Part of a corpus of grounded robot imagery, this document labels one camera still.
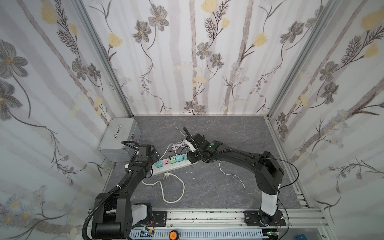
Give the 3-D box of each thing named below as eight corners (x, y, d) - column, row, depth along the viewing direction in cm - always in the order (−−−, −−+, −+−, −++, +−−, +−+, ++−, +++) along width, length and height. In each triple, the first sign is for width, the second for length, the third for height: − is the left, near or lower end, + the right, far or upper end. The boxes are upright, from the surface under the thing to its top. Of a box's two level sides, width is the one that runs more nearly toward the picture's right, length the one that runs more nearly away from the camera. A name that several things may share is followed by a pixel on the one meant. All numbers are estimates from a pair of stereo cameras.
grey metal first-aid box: (108, 162, 96) (93, 147, 82) (120, 133, 112) (109, 116, 98) (133, 162, 96) (123, 147, 82) (142, 133, 112) (134, 116, 98)
